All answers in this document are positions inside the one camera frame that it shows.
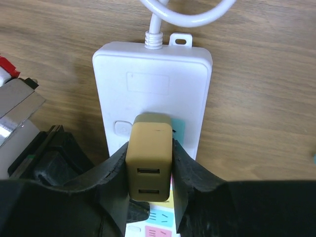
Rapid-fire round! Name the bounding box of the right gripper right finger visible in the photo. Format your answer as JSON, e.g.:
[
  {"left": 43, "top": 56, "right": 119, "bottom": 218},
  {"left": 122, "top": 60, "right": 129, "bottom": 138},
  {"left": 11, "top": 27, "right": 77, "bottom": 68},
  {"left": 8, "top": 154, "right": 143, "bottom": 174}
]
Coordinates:
[{"left": 172, "top": 141, "right": 316, "bottom": 237}]

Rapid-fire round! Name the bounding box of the yellow two-port charger plug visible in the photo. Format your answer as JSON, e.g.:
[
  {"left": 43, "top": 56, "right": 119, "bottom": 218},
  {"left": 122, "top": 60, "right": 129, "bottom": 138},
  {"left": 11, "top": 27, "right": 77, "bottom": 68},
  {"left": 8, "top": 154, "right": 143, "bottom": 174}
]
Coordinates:
[{"left": 125, "top": 113, "right": 173, "bottom": 202}]

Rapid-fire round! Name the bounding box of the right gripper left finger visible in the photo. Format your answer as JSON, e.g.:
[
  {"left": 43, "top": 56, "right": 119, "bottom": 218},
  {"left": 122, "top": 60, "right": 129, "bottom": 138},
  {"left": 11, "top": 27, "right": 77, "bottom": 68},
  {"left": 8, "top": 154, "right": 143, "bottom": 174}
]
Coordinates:
[{"left": 0, "top": 145, "right": 129, "bottom": 237}]

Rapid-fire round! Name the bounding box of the white power strip cord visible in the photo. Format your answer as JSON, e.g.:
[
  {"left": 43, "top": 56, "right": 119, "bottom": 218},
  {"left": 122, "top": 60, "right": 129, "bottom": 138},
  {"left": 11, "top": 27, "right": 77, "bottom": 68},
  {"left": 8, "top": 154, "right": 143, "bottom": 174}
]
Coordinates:
[{"left": 140, "top": 0, "right": 237, "bottom": 50}]

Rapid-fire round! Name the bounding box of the white power strip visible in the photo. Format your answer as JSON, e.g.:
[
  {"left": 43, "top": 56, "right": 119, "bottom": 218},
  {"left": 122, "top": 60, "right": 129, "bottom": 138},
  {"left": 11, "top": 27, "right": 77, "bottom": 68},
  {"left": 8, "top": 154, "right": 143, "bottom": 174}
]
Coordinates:
[{"left": 92, "top": 33, "right": 213, "bottom": 237}]

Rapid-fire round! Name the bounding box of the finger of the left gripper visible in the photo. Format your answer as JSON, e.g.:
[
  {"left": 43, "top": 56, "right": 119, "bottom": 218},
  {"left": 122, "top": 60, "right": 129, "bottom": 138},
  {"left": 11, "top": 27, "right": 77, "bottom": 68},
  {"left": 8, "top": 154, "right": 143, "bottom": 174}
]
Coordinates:
[{"left": 127, "top": 199, "right": 150, "bottom": 222}]

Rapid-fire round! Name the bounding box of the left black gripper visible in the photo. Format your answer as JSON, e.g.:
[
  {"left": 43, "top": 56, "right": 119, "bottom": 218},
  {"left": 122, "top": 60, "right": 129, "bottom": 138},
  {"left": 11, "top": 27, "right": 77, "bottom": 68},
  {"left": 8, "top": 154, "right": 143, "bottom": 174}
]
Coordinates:
[{"left": 7, "top": 125, "right": 95, "bottom": 186}]

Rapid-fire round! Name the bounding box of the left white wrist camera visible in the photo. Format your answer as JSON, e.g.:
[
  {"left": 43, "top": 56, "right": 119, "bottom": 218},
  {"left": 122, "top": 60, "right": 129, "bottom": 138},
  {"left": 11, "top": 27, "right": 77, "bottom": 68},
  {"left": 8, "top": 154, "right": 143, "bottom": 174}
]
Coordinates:
[{"left": 0, "top": 56, "right": 45, "bottom": 180}]

